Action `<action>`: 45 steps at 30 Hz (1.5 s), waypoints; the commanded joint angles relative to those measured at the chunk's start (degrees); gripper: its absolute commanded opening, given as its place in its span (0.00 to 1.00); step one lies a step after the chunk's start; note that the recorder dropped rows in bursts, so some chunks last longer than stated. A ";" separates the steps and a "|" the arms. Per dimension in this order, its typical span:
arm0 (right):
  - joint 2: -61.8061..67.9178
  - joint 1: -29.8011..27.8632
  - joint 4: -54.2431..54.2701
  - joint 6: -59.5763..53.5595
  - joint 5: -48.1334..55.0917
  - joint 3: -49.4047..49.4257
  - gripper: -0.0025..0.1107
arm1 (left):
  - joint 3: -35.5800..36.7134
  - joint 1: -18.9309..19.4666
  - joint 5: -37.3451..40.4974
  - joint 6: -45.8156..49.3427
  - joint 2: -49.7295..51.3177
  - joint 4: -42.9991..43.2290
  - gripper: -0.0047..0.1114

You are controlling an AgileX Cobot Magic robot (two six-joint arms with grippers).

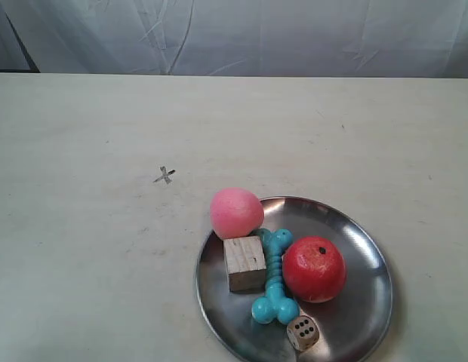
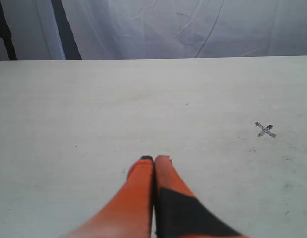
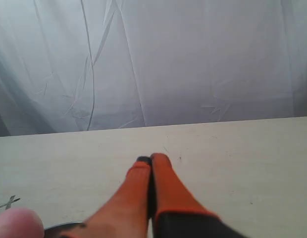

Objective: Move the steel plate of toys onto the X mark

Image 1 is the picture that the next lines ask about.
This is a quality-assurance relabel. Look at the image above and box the teal bone toy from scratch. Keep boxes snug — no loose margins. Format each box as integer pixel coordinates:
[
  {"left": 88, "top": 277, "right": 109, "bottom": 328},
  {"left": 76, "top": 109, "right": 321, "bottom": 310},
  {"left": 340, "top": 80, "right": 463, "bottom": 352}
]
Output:
[{"left": 251, "top": 229, "right": 300, "bottom": 325}]

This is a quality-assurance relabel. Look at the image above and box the red apple toy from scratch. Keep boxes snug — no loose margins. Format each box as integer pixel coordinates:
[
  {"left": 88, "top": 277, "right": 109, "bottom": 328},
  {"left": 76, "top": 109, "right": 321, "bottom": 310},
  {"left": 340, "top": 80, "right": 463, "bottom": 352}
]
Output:
[{"left": 282, "top": 236, "right": 346, "bottom": 303}]

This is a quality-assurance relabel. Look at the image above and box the large round metal plate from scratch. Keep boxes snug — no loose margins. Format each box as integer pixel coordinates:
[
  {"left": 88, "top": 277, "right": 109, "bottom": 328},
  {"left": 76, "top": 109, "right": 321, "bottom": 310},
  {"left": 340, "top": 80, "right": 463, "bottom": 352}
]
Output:
[{"left": 196, "top": 196, "right": 393, "bottom": 361}]

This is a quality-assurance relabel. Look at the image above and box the pink ball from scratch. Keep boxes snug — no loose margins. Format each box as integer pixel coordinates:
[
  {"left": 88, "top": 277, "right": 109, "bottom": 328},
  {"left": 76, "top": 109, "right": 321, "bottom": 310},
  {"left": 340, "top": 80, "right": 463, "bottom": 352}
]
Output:
[{"left": 210, "top": 188, "right": 264, "bottom": 240}]

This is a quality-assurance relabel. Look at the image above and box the white backdrop cloth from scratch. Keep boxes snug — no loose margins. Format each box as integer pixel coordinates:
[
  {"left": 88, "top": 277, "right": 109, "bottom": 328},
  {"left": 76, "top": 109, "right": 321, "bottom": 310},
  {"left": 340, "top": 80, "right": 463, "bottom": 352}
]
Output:
[{"left": 0, "top": 1, "right": 468, "bottom": 78}]

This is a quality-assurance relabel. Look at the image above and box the wooden cube block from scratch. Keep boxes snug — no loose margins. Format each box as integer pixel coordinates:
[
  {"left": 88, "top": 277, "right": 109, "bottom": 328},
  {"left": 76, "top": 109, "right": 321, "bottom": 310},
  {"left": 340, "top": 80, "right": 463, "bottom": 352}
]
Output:
[{"left": 223, "top": 236, "right": 266, "bottom": 293}]

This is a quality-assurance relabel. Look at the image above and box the wooden die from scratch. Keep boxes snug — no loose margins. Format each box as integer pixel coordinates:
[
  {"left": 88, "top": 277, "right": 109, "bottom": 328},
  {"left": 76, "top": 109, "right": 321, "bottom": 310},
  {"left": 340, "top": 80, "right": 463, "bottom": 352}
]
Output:
[{"left": 286, "top": 315, "right": 319, "bottom": 352}]

